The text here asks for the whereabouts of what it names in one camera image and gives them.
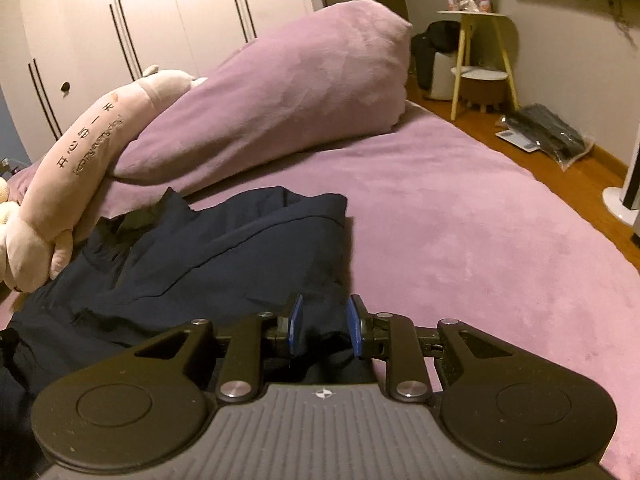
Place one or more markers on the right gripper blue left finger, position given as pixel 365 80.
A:
pixel 294 324

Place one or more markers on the round stool under table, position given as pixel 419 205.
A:
pixel 483 87

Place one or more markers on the long pink plush toy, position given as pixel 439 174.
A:
pixel 37 234

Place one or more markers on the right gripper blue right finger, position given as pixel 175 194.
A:
pixel 358 326

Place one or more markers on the dark navy zip jacket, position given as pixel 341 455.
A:
pixel 145 272

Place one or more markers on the black bag on floor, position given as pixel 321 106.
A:
pixel 548 132

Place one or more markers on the black clothes by table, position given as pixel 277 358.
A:
pixel 439 37

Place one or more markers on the yellow legged side table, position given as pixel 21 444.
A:
pixel 480 34

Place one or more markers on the white wardrobe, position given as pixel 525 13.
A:
pixel 59 56

